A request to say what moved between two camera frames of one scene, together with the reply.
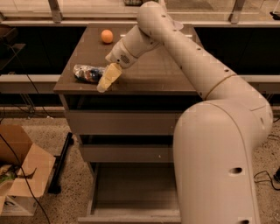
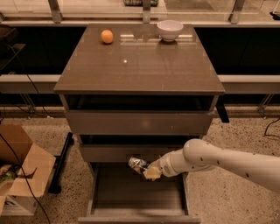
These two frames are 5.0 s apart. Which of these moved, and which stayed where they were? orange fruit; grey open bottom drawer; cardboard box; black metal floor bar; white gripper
Moved: white gripper
Stayed: grey open bottom drawer; cardboard box; orange fruit; black metal floor bar
